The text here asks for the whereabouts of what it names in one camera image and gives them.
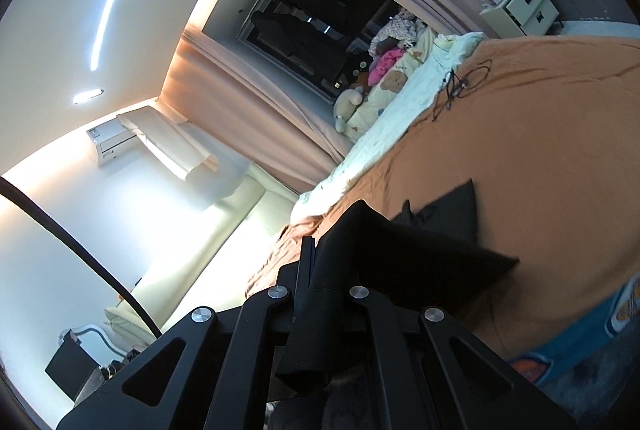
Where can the black plush toy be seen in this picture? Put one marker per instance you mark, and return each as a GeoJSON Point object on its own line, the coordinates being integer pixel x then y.
{"type": "Point", "coordinates": [361, 77]}

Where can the bear print cushion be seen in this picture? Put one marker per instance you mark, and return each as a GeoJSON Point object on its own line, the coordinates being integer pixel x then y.
{"type": "Point", "coordinates": [395, 82]}

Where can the white nightstand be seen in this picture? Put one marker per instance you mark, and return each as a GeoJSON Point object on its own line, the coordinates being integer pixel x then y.
{"type": "Point", "coordinates": [525, 5]}

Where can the white air conditioner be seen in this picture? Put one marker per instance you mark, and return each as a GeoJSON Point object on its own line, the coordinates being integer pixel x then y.
{"type": "Point", "coordinates": [110, 142]}

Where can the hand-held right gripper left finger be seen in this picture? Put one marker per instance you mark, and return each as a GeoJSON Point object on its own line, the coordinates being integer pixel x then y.
{"type": "Point", "coordinates": [305, 270]}

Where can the cream padded headboard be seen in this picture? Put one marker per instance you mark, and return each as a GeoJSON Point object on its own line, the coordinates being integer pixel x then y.
{"type": "Point", "coordinates": [260, 210]}

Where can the dark box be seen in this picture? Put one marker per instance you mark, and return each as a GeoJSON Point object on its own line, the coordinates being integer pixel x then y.
{"type": "Point", "coordinates": [70, 367]}

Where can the bed with orange sheet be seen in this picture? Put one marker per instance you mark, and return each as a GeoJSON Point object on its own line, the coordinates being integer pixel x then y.
{"type": "Point", "coordinates": [525, 135]}

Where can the pink cloth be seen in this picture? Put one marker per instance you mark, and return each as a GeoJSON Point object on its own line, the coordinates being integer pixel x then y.
{"type": "Point", "coordinates": [385, 65]}

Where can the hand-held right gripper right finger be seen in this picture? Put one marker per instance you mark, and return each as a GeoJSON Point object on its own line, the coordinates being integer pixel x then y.
{"type": "Point", "coordinates": [370, 310]}

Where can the pink curtain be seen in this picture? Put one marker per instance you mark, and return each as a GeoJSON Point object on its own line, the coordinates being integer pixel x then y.
{"type": "Point", "coordinates": [250, 100]}

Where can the cream plush toy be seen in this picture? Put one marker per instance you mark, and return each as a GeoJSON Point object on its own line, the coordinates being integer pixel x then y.
{"type": "Point", "coordinates": [347, 107]}

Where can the pale green blanket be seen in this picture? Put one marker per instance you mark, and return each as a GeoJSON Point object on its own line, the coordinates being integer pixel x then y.
{"type": "Point", "coordinates": [390, 125]}

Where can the floral patterned clothing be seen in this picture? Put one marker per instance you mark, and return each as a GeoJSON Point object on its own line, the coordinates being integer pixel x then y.
{"type": "Point", "coordinates": [400, 27]}

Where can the large black jacket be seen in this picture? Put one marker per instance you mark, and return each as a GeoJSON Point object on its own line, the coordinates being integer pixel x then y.
{"type": "Point", "coordinates": [400, 260]}

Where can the ceiling spotlight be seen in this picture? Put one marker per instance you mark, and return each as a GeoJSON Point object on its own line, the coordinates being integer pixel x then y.
{"type": "Point", "coordinates": [87, 96]}

